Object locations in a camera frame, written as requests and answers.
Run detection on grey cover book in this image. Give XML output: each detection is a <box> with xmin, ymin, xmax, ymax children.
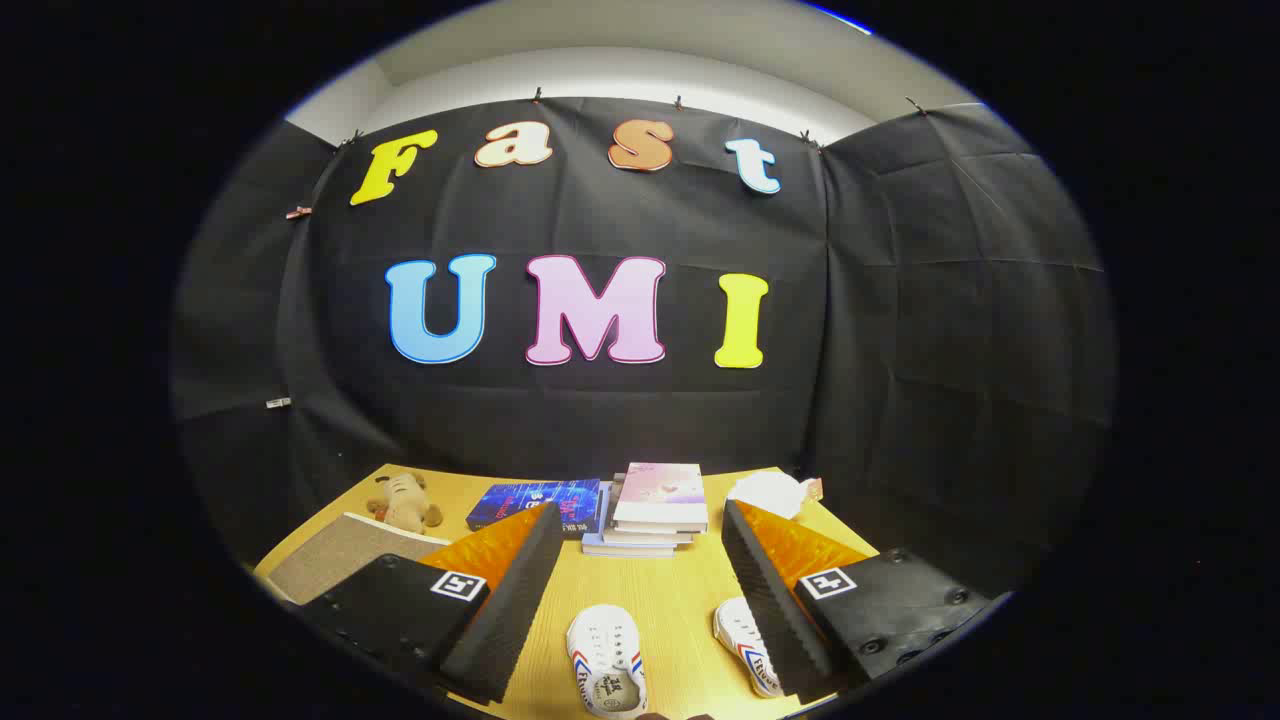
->
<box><xmin>603</xmin><ymin>480</ymin><xmax>696</xmax><ymax>546</ymax></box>

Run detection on brown plush toy dog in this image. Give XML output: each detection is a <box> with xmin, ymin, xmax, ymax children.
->
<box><xmin>365</xmin><ymin>472</ymin><xmax>444</xmax><ymax>533</ymax></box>

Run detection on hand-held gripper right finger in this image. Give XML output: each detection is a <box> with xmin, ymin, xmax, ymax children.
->
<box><xmin>720</xmin><ymin>498</ymin><xmax>991</xmax><ymax>701</ymax></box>

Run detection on dark blue book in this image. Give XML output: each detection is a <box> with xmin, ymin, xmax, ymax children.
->
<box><xmin>466</xmin><ymin>478</ymin><xmax>607</xmax><ymax>538</ymax></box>

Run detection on white plush toy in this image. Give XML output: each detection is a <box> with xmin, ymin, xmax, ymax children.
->
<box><xmin>727</xmin><ymin>470</ymin><xmax>824</xmax><ymax>521</ymax></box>

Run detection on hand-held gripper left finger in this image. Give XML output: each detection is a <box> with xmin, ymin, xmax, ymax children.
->
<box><xmin>298</xmin><ymin>502</ymin><xmax>566</xmax><ymax>706</ymax></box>

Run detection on light blue cover book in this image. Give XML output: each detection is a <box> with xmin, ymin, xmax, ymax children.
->
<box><xmin>582</xmin><ymin>483</ymin><xmax>678</xmax><ymax>558</ymax></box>

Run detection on white striped canvas shoe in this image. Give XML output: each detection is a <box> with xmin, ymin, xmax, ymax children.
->
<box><xmin>712</xmin><ymin>597</ymin><xmax>786</xmax><ymax>699</ymax></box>
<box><xmin>565</xmin><ymin>604</ymin><xmax>649</xmax><ymax>719</ymax></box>

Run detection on beige fabric storage box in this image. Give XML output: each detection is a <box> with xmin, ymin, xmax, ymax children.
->
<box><xmin>268</xmin><ymin>512</ymin><xmax>453</xmax><ymax>606</ymax></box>

